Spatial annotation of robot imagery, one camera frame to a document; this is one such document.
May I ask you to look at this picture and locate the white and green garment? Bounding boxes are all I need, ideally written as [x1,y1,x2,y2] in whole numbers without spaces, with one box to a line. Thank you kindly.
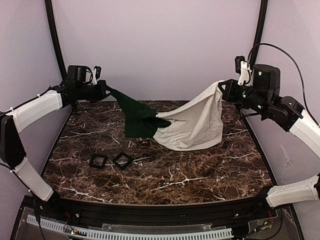
[108,82,223,151]

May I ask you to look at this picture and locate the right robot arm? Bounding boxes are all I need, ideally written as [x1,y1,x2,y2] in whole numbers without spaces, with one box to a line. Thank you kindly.
[218,61,320,208]

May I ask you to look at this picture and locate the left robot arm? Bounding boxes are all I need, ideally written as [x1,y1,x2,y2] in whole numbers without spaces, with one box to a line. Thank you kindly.
[0,65,111,202]

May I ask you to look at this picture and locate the black square box left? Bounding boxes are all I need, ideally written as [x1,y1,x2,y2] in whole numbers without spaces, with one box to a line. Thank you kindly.
[89,153,108,169]

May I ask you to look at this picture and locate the black square box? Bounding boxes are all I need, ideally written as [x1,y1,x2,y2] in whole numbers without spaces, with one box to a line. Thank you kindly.
[89,153,108,169]
[112,151,134,171]

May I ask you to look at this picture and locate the black square box right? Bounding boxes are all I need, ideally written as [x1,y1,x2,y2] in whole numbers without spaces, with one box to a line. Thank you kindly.
[112,151,134,171]

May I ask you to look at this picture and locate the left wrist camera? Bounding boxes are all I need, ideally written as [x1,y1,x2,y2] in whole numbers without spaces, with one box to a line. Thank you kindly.
[91,66,102,85]

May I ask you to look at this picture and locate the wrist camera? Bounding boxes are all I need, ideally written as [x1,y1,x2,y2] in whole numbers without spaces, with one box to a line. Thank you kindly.
[91,66,102,85]
[234,55,251,86]

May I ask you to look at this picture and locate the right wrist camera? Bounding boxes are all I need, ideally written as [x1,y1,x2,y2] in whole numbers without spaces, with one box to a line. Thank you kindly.
[234,55,251,86]

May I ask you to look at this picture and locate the right camera black cable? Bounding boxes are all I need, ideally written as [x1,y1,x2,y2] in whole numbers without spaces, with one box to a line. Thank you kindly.
[247,43,320,126]

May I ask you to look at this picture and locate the right black frame post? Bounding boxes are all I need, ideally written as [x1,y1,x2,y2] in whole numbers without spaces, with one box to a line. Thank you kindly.
[249,0,268,65]

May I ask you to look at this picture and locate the black frame post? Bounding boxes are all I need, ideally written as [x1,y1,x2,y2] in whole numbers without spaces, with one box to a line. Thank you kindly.
[249,0,268,65]
[44,0,67,84]

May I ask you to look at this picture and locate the left black frame post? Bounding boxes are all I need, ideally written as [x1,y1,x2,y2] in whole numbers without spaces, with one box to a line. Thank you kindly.
[44,0,67,84]

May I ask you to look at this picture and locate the black aluminium front rail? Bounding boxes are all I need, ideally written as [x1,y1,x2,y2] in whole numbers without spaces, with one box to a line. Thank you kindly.
[40,197,276,227]

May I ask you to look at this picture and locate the white slotted cable duct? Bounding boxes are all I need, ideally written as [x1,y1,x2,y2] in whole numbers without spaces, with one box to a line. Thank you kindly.
[25,214,234,240]

